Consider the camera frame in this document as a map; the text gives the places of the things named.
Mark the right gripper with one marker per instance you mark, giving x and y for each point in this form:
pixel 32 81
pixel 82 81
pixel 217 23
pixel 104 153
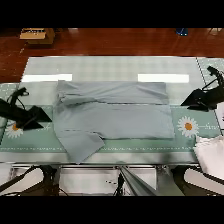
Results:
pixel 214 98

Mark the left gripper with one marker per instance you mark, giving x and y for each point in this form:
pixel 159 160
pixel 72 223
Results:
pixel 19 116

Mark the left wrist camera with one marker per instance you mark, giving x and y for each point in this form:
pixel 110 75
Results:
pixel 20 92

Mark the blue object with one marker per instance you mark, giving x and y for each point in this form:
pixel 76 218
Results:
pixel 182 31

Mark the cardboard box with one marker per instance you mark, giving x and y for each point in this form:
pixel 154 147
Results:
pixel 37 35

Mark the white garment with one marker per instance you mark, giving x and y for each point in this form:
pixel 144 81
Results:
pixel 210 156

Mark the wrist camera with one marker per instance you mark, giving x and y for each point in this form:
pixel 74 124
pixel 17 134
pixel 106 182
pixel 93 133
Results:
pixel 20 92
pixel 213 71

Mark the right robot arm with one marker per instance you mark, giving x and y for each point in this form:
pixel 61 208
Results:
pixel 204 182

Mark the silver frame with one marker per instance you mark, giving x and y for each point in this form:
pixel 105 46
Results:
pixel 140 186

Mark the grey T-shirt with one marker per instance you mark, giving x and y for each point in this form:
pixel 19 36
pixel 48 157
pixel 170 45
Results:
pixel 116 116

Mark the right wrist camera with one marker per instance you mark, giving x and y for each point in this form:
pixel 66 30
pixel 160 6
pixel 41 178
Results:
pixel 213 71

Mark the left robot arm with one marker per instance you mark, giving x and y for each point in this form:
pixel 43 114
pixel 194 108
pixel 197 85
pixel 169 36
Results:
pixel 20 181

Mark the white board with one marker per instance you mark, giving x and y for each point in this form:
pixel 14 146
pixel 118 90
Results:
pixel 221 116

